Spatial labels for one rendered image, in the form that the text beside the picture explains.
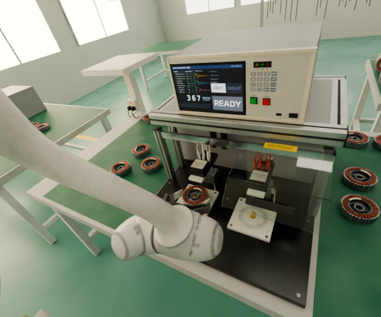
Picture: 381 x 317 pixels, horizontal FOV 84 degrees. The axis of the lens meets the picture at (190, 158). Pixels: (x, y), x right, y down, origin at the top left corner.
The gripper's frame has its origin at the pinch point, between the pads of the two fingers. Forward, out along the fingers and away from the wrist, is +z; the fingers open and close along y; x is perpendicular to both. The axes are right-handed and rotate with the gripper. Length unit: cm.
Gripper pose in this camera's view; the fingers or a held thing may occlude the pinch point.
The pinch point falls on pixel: (194, 197)
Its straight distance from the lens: 90.0
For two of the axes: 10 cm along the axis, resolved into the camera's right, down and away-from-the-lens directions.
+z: 4.8, -1.5, 8.6
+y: 8.7, 1.7, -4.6
